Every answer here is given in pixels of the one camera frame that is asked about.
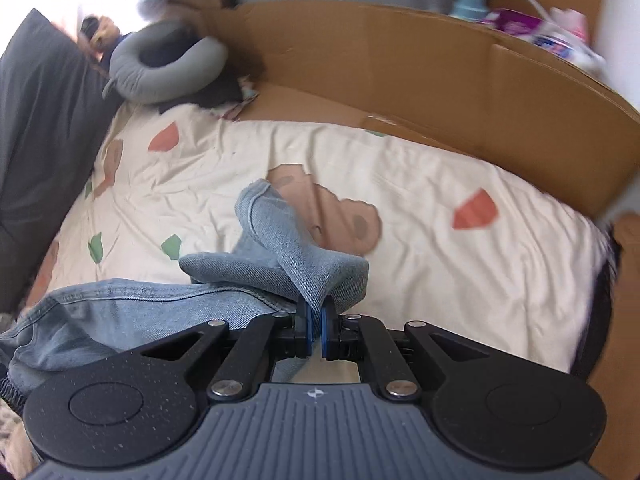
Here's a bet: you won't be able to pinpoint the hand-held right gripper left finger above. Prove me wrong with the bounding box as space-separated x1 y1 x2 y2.
141 305 317 402

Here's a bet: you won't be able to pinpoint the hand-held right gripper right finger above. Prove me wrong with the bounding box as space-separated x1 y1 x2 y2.
320 299 491 402

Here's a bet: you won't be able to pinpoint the light blue denim pants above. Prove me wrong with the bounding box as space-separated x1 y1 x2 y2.
0 178 371 413

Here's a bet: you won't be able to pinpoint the cream printed bed sheet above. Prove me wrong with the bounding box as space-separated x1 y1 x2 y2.
20 102 613 376

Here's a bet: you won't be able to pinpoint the small patterned cloth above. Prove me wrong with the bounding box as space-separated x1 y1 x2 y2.
220 75 259 121

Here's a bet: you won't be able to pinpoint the large brown cardboard sheet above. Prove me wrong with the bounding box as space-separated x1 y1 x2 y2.
197 1 640 221

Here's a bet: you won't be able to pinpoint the brown fleece cloth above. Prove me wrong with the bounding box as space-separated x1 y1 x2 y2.
587 212 640 461

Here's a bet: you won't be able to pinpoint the grey neck pillow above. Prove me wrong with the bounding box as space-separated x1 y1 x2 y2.
102 22 231 106

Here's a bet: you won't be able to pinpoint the dark grey duvet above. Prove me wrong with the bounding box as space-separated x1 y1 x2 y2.
0 8 126 311

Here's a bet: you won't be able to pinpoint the pale blue bottle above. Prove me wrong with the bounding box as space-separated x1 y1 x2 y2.
448 0 488 21

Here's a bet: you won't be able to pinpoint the purple package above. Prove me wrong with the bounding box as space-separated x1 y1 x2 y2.
482 8 543 37

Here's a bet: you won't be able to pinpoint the brown and black object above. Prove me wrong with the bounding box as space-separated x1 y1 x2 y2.
79 15 122 57

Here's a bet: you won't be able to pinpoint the white printed package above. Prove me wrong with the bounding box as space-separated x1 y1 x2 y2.
530 7 608 72

